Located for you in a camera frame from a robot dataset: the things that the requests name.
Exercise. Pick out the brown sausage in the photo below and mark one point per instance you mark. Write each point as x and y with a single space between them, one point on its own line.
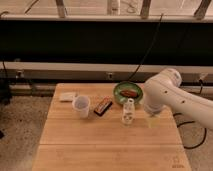
129 93

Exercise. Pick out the white plastic cup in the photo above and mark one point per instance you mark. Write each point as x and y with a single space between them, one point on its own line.
81 106

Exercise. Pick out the dark candy bar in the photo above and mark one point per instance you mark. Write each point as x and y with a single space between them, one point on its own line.
103 106

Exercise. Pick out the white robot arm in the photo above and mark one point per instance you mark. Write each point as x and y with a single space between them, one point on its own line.
163 89

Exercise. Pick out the small clear plastic bottle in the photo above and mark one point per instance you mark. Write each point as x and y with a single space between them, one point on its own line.
128 112

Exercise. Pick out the white sponge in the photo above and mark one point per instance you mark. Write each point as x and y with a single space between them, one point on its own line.
67 97

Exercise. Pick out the green plate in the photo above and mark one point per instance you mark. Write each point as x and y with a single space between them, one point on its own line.
127 85

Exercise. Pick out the translucent yellow end effector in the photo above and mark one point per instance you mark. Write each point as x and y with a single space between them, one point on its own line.
152 120

